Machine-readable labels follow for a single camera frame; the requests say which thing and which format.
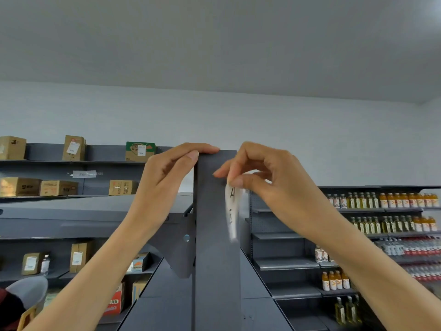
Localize person's right forearm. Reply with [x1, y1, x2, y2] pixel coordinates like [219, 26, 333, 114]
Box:
[310, 213, 441, 331]

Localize grey shelving unit with boxes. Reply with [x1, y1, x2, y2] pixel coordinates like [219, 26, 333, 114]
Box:
[0, 143, 176, 326]

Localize cardboard box with white label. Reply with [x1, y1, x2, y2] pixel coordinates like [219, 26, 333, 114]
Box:
[70, 241, 94, 274]
[62, 135, 86, 161]

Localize plain cardboard box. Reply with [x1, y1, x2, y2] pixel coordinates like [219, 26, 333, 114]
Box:
[0, 136, 27, 160]

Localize person's left hand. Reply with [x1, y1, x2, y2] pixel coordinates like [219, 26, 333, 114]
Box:
[124, 143, 221, 248]

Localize cardboard box with black print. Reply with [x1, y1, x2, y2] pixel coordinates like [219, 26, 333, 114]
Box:
[0, 177, 42, 197]

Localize grey metal gondola shelf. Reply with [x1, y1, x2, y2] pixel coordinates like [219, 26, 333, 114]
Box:
[0, 149, 297, 331]

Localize cardboard box with red print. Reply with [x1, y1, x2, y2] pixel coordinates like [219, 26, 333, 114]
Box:
[40, 180, 79, 197]

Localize green-topped cardboard box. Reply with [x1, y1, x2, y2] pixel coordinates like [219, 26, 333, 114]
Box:
[125, 141, 156, 162]

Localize light green carton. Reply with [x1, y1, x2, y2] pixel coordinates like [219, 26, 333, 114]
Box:
[43, 288, 62, 308]

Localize person's left forearm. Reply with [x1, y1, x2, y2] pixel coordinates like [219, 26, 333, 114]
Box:
[22, 215, 173, 331]

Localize cardboard box with blue print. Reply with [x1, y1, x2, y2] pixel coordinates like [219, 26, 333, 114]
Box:
[132, 275, 151, 304]

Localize small cardboard box white label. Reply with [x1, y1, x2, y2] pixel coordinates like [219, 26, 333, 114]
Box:
[21, 252, 44, 275]

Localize rows of red-label water bottles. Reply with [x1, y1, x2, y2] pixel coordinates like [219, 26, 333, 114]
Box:
[374, 237, 441, 284]

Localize white paper label A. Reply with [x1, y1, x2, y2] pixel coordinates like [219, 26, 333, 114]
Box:
[224, 182, 243, 244]

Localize grey shelving unit with bottles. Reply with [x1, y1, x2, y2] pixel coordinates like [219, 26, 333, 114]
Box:
[246, 185, 441, 331]

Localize rows of orange juice bottles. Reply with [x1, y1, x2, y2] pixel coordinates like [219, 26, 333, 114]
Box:
[379, 192, 441, 233]

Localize grey chair with wooden legs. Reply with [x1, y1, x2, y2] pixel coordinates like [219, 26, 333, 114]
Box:
[5, 276, 49, 331]

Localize light blue carton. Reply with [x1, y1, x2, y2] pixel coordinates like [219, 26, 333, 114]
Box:
[126, 252, 151, 274]

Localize red and yellow carton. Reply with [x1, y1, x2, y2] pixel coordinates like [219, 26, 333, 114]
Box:
[103, 282, 125, 316]

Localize taped cardboard box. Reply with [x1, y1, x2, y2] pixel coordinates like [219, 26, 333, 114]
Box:
[108, 179, 138, 196]

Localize person's right hand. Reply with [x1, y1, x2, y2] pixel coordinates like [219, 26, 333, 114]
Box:
[213, 142, 346, 244]

